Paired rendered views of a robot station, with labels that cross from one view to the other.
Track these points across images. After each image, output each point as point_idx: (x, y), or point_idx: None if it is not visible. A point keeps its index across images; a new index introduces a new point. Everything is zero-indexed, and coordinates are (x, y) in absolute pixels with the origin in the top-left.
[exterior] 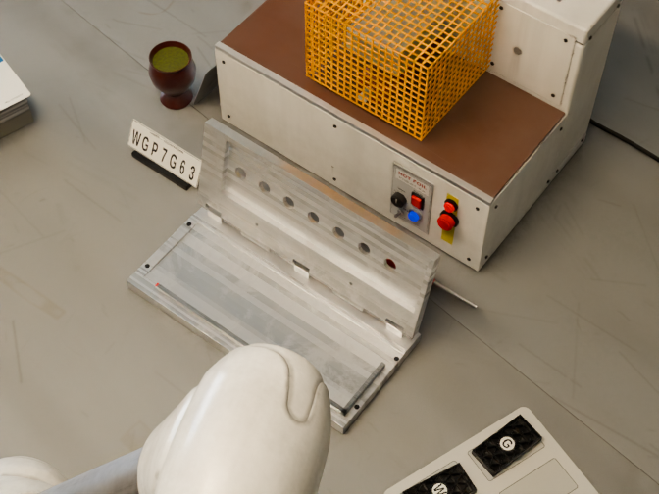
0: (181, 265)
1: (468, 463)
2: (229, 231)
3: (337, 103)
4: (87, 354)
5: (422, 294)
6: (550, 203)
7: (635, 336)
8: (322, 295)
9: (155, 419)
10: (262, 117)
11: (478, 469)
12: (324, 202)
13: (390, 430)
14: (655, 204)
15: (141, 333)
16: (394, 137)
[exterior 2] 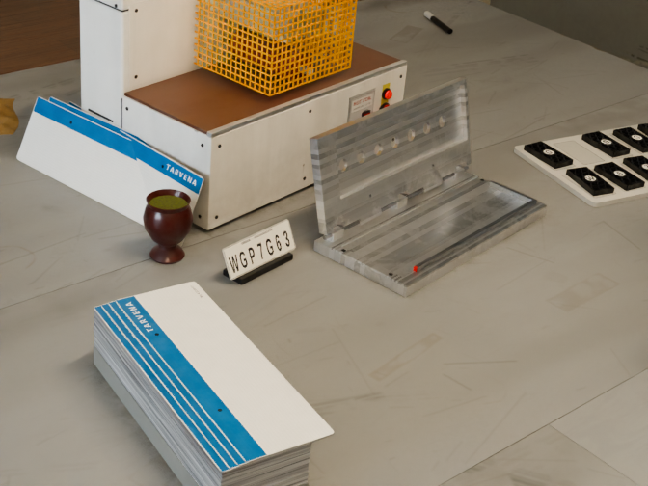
0: (389, 258)
1: (562, 171)
2: (353, 233)
3: (297, 95)
4: (480, 322)
5: (467, 116)
6: None
7: None
8: (424, 200)
9: (545, 292)
10: (248, 177)
11: (566, 168)
12: (397, 118)
13: (538, 198)
14: None
15: (456, 293)
16: (338, 81)
